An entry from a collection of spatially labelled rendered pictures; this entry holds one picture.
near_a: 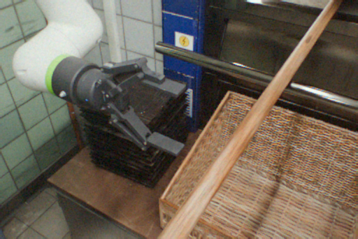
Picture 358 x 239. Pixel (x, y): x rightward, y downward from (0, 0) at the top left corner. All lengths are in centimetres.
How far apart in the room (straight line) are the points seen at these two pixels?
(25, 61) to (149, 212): 68
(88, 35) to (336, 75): 74
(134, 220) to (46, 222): 88
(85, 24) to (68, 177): 72
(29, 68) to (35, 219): 138
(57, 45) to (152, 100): 49
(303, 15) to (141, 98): 58
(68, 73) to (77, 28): 14
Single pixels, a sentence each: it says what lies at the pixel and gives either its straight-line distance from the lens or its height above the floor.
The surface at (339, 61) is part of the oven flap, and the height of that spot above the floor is 105.
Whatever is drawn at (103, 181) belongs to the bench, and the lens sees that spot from 132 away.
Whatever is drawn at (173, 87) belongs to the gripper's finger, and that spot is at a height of 126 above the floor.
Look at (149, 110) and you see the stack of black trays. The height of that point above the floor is 87.
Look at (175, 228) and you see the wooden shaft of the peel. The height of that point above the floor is 120.
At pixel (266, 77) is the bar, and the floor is 117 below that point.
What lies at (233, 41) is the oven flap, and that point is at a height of 103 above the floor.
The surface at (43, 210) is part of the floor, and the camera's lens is 205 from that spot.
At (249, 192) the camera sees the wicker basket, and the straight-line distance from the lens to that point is 127.
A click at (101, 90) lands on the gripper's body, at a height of 120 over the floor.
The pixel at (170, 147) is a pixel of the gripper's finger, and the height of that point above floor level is 112.
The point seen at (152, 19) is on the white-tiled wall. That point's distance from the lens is 135.
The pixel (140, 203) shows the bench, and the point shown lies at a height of 58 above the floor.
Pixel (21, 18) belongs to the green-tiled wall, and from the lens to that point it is 170.
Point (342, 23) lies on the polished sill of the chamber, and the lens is 108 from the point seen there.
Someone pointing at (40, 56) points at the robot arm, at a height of 123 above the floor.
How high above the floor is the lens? 158
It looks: 40 degrees down
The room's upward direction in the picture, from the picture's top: straight up
